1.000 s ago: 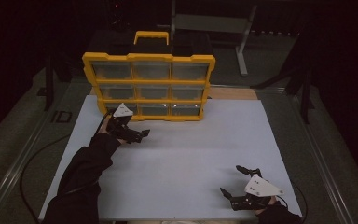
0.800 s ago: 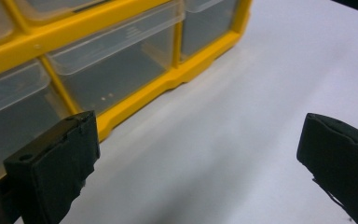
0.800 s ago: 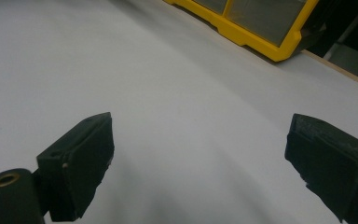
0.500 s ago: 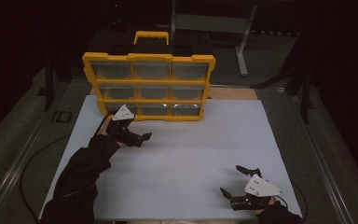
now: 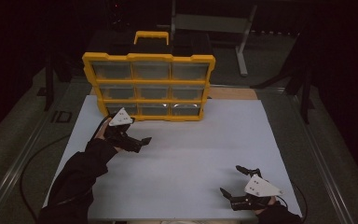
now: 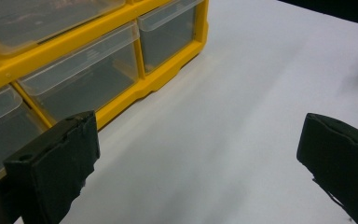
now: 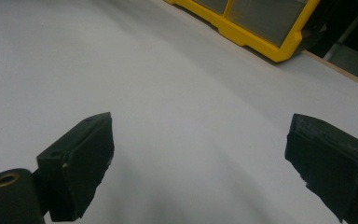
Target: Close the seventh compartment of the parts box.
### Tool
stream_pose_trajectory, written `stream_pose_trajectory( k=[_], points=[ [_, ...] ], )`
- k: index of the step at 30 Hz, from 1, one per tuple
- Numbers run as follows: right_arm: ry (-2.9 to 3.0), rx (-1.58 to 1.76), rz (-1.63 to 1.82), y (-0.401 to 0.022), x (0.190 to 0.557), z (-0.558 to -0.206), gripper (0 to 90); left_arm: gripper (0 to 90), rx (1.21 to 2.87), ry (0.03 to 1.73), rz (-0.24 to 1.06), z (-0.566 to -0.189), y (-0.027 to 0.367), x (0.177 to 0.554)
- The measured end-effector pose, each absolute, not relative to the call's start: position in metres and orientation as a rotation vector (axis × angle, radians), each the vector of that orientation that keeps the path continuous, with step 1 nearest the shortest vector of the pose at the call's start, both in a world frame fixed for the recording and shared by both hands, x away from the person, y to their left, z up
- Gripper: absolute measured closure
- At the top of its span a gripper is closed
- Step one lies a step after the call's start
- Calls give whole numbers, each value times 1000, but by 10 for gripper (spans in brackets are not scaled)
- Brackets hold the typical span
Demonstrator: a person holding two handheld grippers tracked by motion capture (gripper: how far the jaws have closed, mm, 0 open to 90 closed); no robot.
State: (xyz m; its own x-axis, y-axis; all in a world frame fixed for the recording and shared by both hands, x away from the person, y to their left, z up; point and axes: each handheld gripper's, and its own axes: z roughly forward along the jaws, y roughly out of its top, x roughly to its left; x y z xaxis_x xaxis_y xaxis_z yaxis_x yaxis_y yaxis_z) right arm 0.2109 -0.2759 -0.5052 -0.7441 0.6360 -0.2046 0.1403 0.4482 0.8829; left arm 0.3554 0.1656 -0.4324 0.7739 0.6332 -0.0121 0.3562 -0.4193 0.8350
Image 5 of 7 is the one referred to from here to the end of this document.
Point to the person's left hand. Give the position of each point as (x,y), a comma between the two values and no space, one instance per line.
(102,133)

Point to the yellow black drawer cabinet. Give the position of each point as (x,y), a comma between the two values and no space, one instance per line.
(150,57)

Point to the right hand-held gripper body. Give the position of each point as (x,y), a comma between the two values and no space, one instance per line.
(259,188)

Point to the person's right hand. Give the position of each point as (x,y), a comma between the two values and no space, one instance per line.
(268,206)

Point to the grid of clear drawers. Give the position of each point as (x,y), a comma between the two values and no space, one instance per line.
(150,70)

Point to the grey metal stand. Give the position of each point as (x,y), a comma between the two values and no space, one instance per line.
(211,23)

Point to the transparent plastic drawer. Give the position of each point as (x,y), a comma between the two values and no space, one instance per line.
(132,107)

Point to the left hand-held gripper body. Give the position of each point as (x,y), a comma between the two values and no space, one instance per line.
(121,119)

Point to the black stand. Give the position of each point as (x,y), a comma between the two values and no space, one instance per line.
(49,87)
(306,93)

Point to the aluminium frame rail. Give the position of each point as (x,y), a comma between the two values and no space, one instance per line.
(323,161)
(18,161)

